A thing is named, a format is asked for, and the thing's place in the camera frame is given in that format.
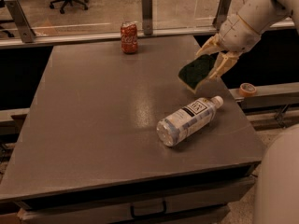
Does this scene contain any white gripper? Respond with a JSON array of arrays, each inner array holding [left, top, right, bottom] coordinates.
[[196, 14, 262, 79]]

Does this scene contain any green and yellow sponge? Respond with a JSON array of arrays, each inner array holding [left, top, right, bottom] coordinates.
[[178, 54, 216, 93]]

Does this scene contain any clear plastic water bottle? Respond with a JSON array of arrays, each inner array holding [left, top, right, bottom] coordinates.
[[156, 96, 223, 147]]

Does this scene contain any roll of tan tape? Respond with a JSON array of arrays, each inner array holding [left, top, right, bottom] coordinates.
[[239, 83, 257, 97]]

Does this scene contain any red soda can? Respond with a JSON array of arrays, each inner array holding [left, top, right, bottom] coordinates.
[[121, 21, 138, 54]]

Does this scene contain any right metal bracket post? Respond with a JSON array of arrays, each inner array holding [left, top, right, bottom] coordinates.
[[213, 0, 232, 30]]

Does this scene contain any metal bracket post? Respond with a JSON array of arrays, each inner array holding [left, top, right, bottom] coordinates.
[[5, 0, 36, 43], [142, 0, 153, 35], [213, 0, 232, 30]]

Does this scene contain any middle metal bracket post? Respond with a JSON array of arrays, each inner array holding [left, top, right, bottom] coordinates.
[[142, 0, 153, 35]]

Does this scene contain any grey drawer with black handle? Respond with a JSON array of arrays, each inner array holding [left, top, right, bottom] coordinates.
[[18, 176, 255, 224]]

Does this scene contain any left metal bracket post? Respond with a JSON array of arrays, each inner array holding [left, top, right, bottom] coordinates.
[[5, 0, 36, 43]]

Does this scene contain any metal window ledge rail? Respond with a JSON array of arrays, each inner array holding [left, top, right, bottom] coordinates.
[[0, 17, 295, 49]]

